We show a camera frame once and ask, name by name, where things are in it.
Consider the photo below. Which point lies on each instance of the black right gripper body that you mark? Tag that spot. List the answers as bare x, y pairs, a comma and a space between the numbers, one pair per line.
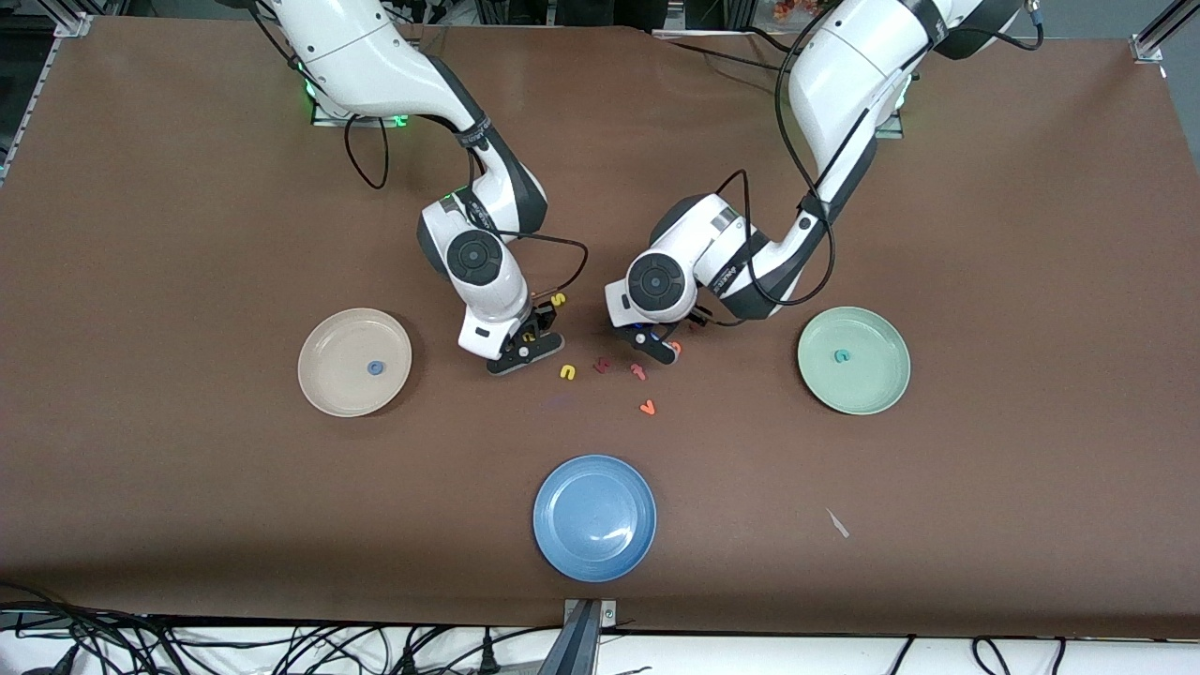
541, 320

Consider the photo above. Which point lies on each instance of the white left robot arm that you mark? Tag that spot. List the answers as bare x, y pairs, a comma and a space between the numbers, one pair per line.
844, 75

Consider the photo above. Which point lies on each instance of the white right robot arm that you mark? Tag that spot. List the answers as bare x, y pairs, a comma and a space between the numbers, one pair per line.
375, 56

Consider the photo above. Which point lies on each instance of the dark red letter z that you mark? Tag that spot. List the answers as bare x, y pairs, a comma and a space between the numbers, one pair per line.
602, 365

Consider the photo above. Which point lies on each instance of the blue plate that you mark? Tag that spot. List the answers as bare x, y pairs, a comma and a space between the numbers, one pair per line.
594, 517

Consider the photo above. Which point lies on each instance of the beige brown plate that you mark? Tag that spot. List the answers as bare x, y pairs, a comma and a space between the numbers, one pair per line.
337, 384

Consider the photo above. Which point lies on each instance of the green plate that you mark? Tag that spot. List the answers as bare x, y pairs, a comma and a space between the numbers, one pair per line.
872, 380

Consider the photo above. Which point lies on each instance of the white paper scrap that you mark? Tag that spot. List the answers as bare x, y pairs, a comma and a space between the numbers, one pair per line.
837, 523

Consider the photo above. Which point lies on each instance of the orange flowers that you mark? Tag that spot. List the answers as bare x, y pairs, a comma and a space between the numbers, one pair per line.
792, 9

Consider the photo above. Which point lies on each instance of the brown table cover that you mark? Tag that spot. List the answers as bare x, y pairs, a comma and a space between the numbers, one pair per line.
187, 469

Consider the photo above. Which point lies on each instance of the metal mount bracket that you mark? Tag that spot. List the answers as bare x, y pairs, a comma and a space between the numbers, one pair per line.
608, 611

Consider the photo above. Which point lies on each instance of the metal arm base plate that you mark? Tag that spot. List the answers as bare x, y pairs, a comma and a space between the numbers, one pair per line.
323, 117
891, 131

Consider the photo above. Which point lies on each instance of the grey camera mount pole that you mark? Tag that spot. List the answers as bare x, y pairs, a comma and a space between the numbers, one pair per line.
577, 647

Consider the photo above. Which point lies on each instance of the aluminium frame profile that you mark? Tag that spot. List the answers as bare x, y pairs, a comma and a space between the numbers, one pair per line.
47, 66
1151, 42

